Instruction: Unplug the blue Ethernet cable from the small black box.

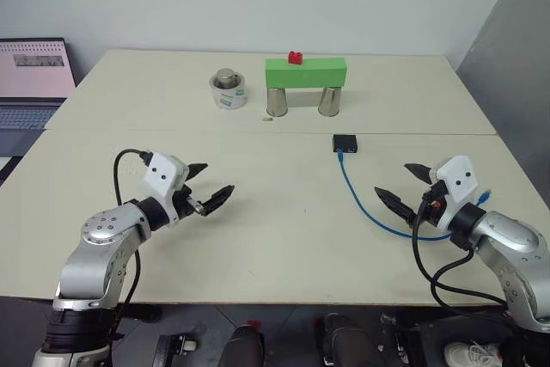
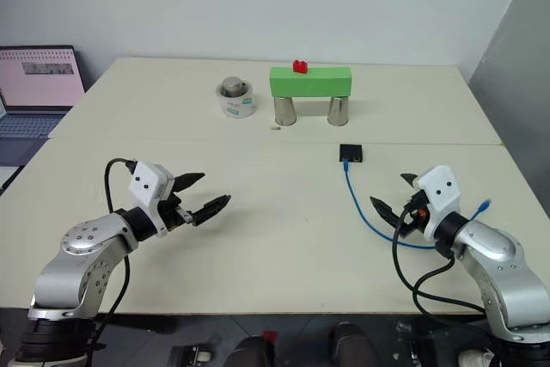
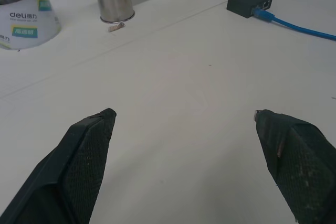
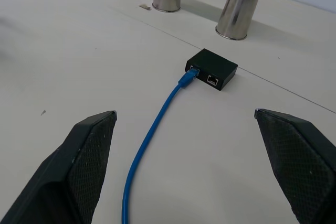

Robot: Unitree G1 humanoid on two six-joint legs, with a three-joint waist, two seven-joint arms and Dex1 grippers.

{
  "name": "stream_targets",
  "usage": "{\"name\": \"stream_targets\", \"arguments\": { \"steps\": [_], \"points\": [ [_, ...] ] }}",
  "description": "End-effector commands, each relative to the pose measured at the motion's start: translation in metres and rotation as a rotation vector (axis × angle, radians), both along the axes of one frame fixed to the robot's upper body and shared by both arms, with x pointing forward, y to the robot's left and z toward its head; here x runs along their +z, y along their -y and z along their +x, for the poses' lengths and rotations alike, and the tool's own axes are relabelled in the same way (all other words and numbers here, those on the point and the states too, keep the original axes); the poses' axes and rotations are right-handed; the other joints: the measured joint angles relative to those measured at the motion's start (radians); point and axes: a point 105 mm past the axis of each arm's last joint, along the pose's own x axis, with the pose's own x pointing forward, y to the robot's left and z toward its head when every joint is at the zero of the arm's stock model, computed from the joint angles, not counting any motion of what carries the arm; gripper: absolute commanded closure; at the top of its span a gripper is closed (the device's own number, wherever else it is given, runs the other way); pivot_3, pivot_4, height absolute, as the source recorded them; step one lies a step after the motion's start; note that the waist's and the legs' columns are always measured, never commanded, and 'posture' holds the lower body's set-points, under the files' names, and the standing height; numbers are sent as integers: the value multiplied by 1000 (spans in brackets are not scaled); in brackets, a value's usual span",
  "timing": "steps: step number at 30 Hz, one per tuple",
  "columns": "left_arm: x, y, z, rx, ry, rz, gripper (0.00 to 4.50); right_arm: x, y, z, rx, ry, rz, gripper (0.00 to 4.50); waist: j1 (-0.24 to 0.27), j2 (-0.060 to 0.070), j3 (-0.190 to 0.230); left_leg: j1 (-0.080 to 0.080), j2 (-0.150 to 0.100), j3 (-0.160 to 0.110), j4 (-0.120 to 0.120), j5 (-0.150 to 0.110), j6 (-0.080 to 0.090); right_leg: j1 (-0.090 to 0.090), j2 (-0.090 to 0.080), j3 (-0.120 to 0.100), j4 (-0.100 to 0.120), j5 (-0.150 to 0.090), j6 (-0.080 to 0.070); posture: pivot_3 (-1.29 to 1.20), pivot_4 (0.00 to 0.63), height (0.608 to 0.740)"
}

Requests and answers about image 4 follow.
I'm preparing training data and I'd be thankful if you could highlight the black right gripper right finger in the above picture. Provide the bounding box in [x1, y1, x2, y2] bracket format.
[254, 108, 336, 224]

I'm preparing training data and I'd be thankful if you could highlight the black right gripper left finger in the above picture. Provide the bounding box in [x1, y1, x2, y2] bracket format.
[0, 110, 118, 224]

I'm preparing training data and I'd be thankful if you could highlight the black network adapter box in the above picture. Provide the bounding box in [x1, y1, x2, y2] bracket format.
[185, 48, 239, 92]

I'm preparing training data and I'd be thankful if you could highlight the blue Ethernet cable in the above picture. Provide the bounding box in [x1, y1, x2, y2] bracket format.
[120, 67, 200, 224]

